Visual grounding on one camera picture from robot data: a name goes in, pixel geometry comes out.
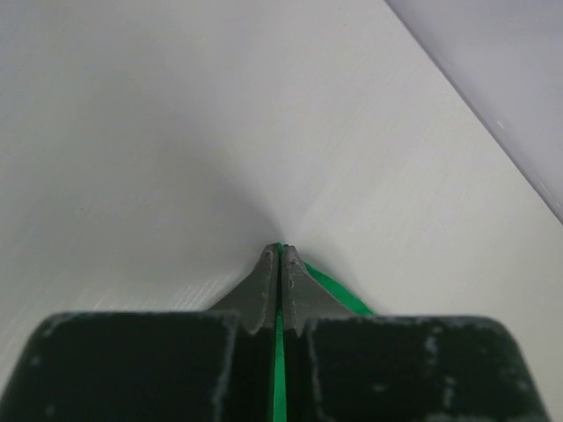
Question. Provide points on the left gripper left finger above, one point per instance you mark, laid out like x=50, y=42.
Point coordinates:
x=210, y=365

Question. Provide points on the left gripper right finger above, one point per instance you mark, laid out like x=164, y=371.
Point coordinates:
x=414, y=368

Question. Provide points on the green t shirt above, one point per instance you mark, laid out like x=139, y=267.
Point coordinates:
x=303, y=292

